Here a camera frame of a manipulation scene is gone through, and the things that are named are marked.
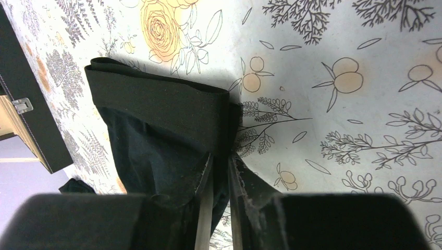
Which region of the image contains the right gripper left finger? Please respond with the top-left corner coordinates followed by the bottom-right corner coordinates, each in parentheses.
top-left (1, 154), bottom-right (213, 249)

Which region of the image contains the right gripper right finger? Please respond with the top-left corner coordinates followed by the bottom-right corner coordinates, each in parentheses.
top-left (228, 154), bottom-right (429, 249)

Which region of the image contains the black underwear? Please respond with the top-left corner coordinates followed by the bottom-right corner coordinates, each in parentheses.
top-left (84, 57), bottom-right (241, 235)

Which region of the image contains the black wooden compartment box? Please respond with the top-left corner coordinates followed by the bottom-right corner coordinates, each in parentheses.
top-left (1, 7), bottom-right (73, 173)

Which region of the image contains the black garment at mat edge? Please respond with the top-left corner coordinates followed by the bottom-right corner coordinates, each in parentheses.
top-left (58, 178), bottom-right (95, 194)

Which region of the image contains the floral patterned table mat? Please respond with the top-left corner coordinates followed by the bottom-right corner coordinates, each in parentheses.
top-left (1, 1), bottom-right (441, 249)

